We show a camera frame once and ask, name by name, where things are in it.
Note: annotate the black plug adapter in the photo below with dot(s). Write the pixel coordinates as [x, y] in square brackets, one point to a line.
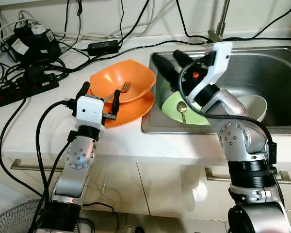
[36, 74]

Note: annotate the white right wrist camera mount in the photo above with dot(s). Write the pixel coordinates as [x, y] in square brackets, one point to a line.
[218, 63]

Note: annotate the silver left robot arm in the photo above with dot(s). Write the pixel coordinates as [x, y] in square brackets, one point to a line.
[77, 155]

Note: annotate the grey left robot foot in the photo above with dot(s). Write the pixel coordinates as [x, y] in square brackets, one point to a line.
[131, 229]

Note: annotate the stainless steel sink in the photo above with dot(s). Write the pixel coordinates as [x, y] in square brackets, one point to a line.
[262, 68]

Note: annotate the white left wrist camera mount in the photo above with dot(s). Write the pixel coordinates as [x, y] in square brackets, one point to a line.
[89, 111]

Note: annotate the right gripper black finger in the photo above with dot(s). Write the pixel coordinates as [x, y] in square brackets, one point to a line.
[165, 72]
[183, 58]

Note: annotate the orange plastic plate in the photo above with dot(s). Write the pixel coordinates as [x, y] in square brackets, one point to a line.
[136, 109]

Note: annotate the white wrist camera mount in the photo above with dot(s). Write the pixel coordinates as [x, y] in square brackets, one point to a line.
[218, 63]
[89, 111]

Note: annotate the black battery charger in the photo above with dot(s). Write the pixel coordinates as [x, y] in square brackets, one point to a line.
[39, 46]

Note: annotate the black power strip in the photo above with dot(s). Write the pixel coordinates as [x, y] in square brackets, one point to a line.
[19, 92]

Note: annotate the orange plastic bowl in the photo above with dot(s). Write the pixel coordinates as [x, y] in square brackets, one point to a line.
[116, 73]

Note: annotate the white ceramic bowl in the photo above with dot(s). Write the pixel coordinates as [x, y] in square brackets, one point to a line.
[255, 104]

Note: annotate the metal faucet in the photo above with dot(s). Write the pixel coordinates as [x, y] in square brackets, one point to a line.
[216, 35]

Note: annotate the silver metal fork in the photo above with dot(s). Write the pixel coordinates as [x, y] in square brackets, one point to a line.
[125, 87]

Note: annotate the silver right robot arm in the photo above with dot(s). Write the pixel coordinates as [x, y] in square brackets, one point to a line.
[242, 141]

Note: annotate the flat black power adapter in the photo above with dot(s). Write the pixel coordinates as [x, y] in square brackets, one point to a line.
[104, 47]

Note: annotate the light green plate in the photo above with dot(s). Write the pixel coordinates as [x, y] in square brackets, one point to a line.
[169, 109]

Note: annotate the golden spoon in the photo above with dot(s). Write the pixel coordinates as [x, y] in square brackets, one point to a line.
[182, 107]

